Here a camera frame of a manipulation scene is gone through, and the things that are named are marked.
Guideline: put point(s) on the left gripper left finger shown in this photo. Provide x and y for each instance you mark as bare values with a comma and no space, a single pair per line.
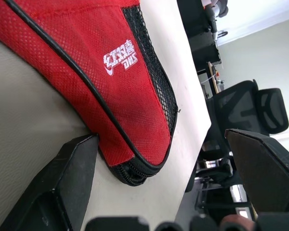
62,183

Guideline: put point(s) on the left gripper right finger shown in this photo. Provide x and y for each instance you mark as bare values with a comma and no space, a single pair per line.
265,168

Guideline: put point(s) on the red DHS paddle case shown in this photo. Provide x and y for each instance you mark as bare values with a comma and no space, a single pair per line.
91,72

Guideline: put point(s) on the black mesh office chair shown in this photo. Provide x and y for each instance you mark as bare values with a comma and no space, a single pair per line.
240,106

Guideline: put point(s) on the wooden board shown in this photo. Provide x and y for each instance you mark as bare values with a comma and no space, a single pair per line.
214,77

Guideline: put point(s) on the black desk furniture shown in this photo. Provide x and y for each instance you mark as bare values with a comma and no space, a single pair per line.
197,36

